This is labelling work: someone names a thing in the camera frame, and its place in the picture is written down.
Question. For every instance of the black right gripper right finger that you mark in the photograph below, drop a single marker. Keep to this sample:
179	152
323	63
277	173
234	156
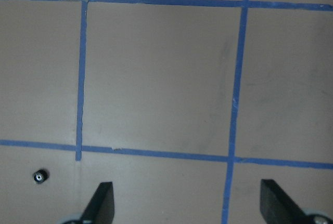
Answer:
276	206

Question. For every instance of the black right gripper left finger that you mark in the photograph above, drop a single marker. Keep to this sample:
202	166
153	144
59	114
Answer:
101	208

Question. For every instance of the small black bearing gear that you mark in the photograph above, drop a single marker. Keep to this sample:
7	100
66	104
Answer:
40	176

